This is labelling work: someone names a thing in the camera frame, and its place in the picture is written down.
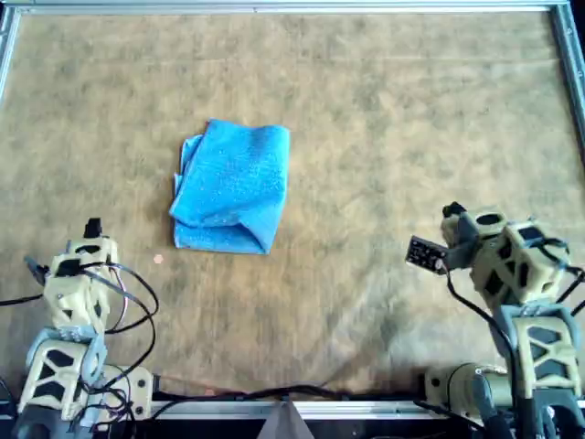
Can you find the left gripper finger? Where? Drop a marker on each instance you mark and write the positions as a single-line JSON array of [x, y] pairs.
[[36, 269], [93, 228]]

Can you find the tan right gripper body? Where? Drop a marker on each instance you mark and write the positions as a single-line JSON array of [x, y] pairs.
[[521, 260]]

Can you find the tan left gripper body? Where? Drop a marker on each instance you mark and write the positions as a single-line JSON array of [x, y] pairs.
[[77, 292]]

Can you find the right gripper tan finger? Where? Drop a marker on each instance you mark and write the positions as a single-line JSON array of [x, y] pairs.
[[453, 224]]

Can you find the blue microfibre cloth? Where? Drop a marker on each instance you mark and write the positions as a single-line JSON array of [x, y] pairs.
[[233, 183]]

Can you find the tan and grey right robot arm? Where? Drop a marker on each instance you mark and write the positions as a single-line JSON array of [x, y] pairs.
[[544, 356]]

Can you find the tan and grey left robot arm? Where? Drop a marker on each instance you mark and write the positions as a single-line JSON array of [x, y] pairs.
[[55, 366]]

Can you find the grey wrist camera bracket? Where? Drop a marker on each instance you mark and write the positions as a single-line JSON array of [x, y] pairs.
[[464, 249]]

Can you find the black wrist camera circuit board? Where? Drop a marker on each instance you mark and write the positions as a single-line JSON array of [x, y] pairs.
[[426, 255]]

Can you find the aluminium frame rail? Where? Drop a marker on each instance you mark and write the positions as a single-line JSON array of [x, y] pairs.
[[356, 408], [7, 46], [569, 55], [274, 5]]

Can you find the grey table camera mount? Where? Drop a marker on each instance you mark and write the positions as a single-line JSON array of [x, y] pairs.
[[283, 425]]

